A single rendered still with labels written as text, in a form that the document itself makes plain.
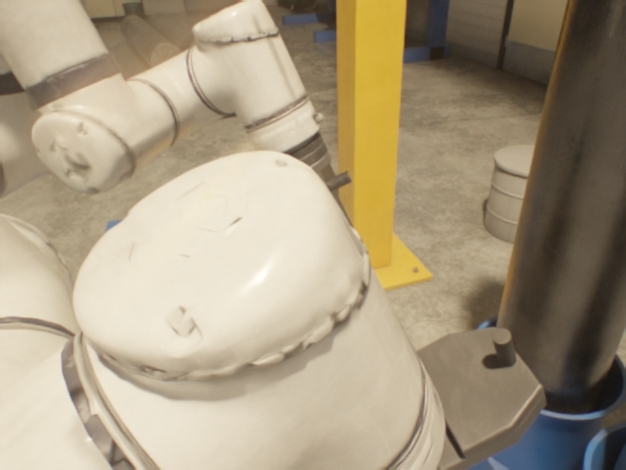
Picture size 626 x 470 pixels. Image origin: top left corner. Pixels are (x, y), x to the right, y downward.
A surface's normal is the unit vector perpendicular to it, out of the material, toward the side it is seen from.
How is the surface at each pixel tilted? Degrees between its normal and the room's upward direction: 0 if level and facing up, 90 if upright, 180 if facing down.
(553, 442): 90
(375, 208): 90
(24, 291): 34
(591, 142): 90
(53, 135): 91
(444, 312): 0
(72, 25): 69
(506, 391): 24
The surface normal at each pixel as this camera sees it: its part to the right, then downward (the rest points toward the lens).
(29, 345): 0.43, -0.88
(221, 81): -0.27, 0.55
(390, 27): 0.32, 0.49
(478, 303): -0.04, -0.85
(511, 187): -0.70, 0.40
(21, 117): 0.81, 0.37
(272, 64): 0.52, 0.11
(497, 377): -0.39, -0.65
